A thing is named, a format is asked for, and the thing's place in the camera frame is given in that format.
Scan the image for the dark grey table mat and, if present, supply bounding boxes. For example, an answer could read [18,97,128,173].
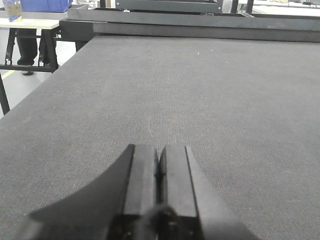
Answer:
[0,35,320,240]

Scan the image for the person in black trousers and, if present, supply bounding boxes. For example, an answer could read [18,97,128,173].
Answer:
[17,28,38,66]

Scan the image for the white workbench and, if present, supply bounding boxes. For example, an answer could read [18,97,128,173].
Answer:
[252,0,320,17]

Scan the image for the black metal frame rack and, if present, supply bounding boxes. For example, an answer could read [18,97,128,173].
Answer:
[99,0,253,14]

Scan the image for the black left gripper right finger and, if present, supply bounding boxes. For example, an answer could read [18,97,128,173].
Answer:
[158,145,258,240]

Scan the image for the cardboard box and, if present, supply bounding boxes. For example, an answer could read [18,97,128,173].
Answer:
[2,0,22,23]

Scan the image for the blue plastic crate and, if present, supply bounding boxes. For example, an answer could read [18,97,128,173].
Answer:
[21,0,73,13]

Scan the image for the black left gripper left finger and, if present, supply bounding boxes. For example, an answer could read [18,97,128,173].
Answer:
[14,144,158,240]

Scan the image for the white side table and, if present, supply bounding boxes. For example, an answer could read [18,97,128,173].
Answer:
[0,17,61,73]

